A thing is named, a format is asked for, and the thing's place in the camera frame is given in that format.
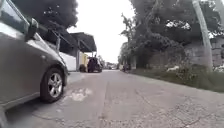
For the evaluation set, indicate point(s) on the dark overhanging tree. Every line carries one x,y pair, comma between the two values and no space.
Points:
50,11

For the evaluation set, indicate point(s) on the dark open vehicle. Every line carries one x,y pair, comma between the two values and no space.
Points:
94,65

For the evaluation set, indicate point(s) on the grey car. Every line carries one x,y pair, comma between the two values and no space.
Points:
20,73

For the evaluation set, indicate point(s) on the yellow wall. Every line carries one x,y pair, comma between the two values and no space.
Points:
83,60

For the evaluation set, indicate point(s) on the grey stone wall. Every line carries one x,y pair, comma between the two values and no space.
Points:
196,53

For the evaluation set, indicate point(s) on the pale leaning pole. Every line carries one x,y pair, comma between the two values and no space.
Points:
202,33

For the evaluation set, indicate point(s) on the dense row of trees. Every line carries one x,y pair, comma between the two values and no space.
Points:
156,26

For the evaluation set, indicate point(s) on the white wall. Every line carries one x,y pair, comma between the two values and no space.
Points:
68,61

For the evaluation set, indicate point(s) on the grass verge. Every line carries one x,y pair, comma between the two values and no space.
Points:
180,78

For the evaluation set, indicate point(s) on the building with canopy roof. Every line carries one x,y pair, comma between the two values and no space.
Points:
83,41

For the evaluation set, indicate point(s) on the grey concrete road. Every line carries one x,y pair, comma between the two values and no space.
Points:
133,100

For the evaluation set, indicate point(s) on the white object on grass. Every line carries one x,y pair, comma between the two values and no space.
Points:
173,68

